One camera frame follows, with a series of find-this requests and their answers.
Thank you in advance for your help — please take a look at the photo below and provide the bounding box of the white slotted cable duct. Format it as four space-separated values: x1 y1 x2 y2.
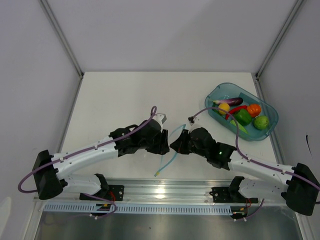
43 202 233 216

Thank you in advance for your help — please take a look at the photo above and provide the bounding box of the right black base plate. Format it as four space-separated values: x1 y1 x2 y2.
209 186 259 204

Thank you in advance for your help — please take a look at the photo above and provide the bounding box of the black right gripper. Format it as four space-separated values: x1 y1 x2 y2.
169 129 209 159

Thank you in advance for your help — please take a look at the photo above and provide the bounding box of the light green toy fruit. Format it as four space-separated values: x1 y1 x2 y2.
253 115 269 130

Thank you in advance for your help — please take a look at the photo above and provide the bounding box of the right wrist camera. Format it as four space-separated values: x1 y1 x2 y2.
188 116 201 128

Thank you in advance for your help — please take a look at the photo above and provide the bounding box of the orange toy pumpkin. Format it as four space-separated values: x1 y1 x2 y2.
246 103 262 118

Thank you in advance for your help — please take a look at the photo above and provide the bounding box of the teal plastic tub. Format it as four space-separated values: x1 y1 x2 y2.
204 82 279 141

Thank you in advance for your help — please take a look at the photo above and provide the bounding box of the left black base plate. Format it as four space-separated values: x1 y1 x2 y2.
79 185 125 202

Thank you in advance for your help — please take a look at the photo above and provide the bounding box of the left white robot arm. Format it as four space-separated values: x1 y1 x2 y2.
32 113 170 200

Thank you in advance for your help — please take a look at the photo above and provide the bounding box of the red toy chili pepper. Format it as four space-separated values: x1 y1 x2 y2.
229 105 249 121

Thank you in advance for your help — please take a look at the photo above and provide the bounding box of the aluminium mounting rail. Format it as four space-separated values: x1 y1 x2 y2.
33 177 291 207

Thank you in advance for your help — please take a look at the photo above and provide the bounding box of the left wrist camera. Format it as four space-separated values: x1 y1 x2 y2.
153 113 167 125

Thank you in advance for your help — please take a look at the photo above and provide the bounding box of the clear zip bag teal zipper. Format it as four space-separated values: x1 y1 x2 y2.
153 124 187 178

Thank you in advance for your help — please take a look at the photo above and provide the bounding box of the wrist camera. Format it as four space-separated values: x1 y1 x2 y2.
153 113 167 125
188 116 201 128

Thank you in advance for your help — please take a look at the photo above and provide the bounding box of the yellow toy lemon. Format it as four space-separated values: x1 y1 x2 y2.
218 102 230 116

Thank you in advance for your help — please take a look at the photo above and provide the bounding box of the light green toy pepper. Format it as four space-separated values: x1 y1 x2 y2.
230 119 249 135

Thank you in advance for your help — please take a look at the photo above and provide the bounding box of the purple toy eggplant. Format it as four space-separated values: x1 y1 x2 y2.
212 97 244 106

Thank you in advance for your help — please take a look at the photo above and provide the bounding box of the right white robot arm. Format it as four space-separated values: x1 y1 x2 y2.
170 127 320 216

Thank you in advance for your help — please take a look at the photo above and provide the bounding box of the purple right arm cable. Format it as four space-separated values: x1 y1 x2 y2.
192 106 320 187

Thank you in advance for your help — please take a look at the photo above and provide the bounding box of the dark green toy bell pepper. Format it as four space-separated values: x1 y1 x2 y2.
233 109 253 127

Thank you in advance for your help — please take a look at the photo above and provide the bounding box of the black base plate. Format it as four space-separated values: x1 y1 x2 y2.
209 186 259 204
79 185 125 202

